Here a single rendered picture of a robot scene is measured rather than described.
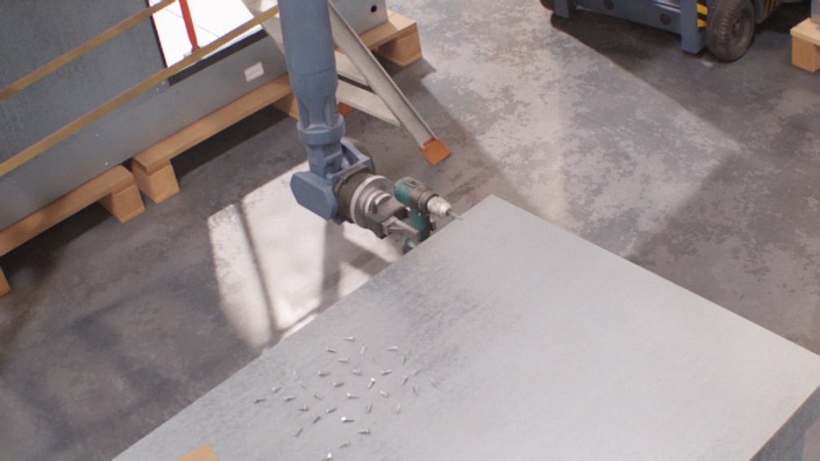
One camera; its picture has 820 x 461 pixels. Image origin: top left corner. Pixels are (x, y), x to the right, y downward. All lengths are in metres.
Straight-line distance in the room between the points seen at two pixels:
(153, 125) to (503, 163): 1.26
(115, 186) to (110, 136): 0.18
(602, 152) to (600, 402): 1.91
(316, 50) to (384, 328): 0.78
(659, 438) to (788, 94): 2.37
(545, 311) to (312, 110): 0.89
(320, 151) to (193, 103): 1.35
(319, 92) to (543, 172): 1.24
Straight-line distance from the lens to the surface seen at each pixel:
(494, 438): 2.24
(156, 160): 4.23
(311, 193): 3.08
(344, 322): 2.54
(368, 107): 4.10
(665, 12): 4.63
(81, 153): 4.20
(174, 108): 4.32
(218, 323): 3.68
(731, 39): 4.53
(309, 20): 2.90
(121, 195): 4.22
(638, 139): 4.13
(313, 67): 2.94
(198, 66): 4.31
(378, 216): 2.93
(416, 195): 2.81
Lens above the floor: 2.29
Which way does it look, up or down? 37 degrees down
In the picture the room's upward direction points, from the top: 11 degrees counter-clockwise
